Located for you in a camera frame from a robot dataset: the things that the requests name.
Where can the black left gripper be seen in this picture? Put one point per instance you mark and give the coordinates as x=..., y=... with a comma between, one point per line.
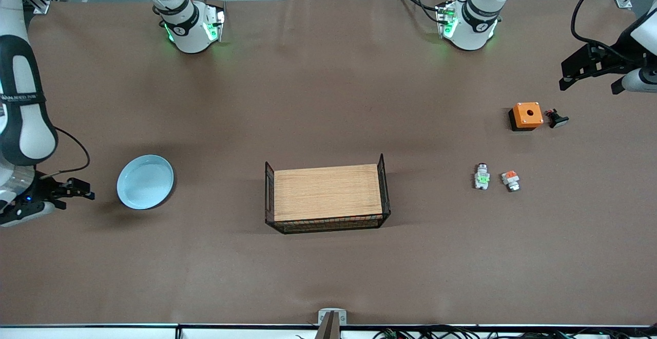
x=612, y=57

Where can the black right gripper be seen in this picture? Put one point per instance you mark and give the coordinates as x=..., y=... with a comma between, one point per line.
x=45, y=192

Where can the light blue plate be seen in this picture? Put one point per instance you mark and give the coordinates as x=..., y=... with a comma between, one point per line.
x=145, y=182

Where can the red push button green block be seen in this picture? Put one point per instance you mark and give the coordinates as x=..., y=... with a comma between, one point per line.
x=482, y=177

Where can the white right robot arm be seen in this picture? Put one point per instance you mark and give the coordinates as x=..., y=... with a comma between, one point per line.
x=20, y=123

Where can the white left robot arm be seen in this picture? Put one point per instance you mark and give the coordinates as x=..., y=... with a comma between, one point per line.
x=475, y=25

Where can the black push button head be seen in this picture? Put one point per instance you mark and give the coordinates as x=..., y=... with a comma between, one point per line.
x=557, y=120

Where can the green push button orange block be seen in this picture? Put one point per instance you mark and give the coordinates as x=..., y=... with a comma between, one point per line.
x=510, y=180

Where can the grey connector box green light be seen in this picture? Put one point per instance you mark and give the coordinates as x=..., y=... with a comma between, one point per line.
x=214, y=23
x=445, y=20

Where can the brown table cover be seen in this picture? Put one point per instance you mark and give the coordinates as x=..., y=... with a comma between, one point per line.
x=205, y=267

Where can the wooden board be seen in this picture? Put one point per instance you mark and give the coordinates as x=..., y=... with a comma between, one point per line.
x=328, y=192

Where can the orange button enclosure box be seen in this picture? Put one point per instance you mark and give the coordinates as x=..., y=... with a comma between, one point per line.
x=526, y=115

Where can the white table edge rail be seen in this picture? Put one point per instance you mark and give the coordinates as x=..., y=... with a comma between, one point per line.
x=87, y=332

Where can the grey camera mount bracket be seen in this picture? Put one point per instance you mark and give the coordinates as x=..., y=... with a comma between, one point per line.
x=332, y=317

